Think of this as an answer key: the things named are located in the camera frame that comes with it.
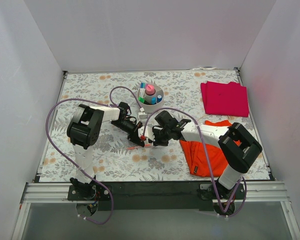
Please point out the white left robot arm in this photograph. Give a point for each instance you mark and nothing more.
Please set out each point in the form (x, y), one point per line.
(83, 131)

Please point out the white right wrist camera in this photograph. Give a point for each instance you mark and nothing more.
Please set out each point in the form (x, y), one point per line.
(145, 133)

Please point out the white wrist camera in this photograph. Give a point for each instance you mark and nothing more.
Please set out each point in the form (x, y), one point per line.
(142, 117)
(145, 133)

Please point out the aluminium frame rail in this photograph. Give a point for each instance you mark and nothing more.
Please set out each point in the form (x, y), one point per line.
(161, 195)

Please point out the white round desk organizer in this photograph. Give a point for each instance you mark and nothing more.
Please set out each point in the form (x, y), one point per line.
(152, 107)

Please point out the black highlighter green cap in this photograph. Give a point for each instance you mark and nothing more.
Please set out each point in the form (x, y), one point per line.
(143, 101)

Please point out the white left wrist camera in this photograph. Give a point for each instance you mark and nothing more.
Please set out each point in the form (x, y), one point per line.
(142, 117)

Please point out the black highlighter blue cap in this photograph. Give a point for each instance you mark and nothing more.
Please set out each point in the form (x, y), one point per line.
(153, 100)

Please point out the pink capped glue bottle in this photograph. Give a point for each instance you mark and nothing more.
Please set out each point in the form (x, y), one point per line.
(150, 90)

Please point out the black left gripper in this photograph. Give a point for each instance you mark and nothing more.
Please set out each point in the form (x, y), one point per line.
(134, 135)

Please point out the blue capped small jar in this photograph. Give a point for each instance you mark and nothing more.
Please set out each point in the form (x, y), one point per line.
(159, 98)

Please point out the orange folded shorts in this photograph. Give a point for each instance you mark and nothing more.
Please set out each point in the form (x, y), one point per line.
(202, 150)

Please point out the white marker teal cap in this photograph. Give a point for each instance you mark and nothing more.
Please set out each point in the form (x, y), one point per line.
(142, 92)

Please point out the orange pink pen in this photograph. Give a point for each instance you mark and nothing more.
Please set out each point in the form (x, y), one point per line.
(137, 147)

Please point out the magenta folded cloth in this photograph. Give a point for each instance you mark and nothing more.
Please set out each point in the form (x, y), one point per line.
(225, 99)

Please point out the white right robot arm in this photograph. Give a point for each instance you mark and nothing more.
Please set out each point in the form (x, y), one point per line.
(238, 146)

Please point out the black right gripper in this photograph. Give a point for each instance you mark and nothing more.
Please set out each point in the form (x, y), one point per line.
(156, 136)

